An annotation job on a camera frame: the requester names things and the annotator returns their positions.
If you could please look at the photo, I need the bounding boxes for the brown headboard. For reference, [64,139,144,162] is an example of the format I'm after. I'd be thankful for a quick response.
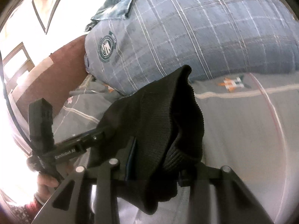
[12,35,87,120]

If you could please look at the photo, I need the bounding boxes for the blue denim cloth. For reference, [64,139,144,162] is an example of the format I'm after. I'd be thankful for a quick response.
[85,0,134,32]

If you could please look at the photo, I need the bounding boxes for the left hand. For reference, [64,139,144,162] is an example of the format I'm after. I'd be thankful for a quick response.
[34,172,60,205]

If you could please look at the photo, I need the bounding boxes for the black pants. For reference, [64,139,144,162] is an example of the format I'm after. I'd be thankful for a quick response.
[88,65,204,214]

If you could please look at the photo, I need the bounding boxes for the blue plaid pillow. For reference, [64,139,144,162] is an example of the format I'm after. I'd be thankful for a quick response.
[85,0,298,95]

